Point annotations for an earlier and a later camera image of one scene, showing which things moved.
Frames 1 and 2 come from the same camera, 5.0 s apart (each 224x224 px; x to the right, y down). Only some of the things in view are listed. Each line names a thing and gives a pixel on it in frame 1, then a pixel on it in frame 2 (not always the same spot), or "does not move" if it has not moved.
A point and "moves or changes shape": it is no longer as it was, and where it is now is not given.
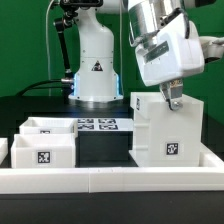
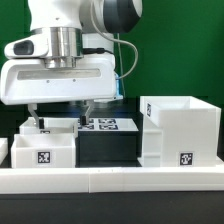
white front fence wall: [111, 180] does not move
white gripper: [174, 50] to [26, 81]
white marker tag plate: [104, 124] does not move
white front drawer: [43, 151] does not move
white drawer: [49, 125] does not move
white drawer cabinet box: [162, 136] moves or changes shape
